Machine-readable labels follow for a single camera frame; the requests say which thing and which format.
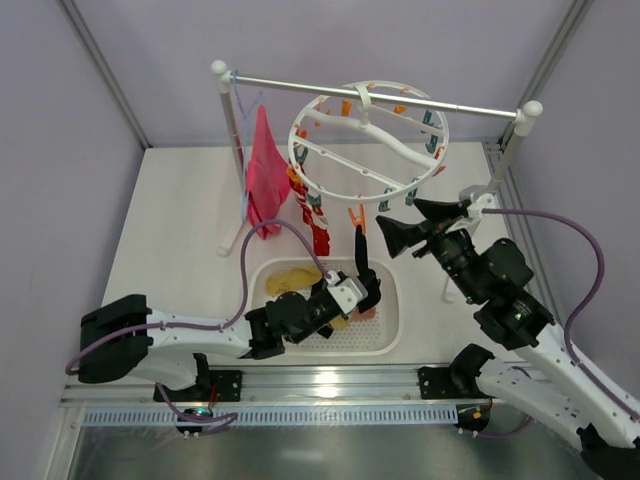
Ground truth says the white round clip hanger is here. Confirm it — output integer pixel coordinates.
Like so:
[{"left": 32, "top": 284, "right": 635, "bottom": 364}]
[{"left": 287, "top": 81, "right": 450, "bottom": 203}]

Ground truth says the blue wire hanger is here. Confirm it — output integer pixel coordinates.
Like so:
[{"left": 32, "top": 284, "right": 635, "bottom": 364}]
[{"left": 230, "top": 70, "right": 263, "bottom": 221}]

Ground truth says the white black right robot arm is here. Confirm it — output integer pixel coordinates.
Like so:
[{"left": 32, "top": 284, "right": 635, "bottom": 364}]
[{"left": 376, "top": 194, "right": 639, "bottom": 479}]

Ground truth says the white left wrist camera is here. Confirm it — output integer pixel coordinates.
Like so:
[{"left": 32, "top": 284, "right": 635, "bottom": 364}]
[{"left": 325, "top": 271, "right": 367, "bottom": 313}]

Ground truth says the pink towel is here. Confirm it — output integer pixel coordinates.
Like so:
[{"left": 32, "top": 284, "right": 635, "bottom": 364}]
[{"left": 247, "top": 105, "right": 291, "bottom": 227}]

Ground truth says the yellow sock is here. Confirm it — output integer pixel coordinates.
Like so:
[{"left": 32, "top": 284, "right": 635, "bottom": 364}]
[
  {"left": 330, "top": 317, "right": 349, "bottom": 330},
  {"left": 265, "top": 267, "right": 323, "bottom": 296}
]

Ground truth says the teal clothes peg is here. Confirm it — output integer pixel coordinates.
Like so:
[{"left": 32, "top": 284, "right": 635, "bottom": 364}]
[{"left": 378, "top": 186, "right": 395, "bottom": 213}]

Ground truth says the aluminium mounting rail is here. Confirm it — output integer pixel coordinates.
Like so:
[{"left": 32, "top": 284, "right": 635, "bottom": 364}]
[{"left": 59, "top": 363, "right": 607, "bottom": 403}]

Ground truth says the white metal clothes rack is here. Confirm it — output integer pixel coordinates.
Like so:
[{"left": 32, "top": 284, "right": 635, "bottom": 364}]
[{"left": 211, "top": 60, "right": 543, "bottom": 238}]

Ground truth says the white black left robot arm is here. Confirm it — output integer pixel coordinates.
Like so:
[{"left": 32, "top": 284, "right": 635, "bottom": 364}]
[{"left": 69, "top": 269, "right": 381, "bottom": 392}]

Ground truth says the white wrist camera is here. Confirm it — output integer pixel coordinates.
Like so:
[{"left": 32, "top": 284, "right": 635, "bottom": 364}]
[
  {"left": 459, "top": 185, "right": 497, "bottom": 225},
  {"left": 325, "top": 271, "right": 367, "bottom": 313}
]

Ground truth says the white slotted cable duct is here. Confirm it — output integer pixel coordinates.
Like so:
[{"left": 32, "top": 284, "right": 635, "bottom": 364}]
[{"left": 82, "top": 403, "right": 458, "bottom": 427}]

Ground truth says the white perforated plastic basket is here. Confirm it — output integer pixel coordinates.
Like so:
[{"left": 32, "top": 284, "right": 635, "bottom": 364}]
[{"left": 247, "top": 257, "right": 402, "bottom": 363}]

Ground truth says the pink sock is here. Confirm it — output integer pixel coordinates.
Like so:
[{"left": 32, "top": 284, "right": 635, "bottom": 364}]
[{"left": 351, "top": 307, "right": 376, "bottom": 322}]

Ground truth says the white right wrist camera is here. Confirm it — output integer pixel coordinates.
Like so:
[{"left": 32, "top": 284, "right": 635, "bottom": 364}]
[{"left": 459, "top": 185, "right": 497, "bottom": 225}]

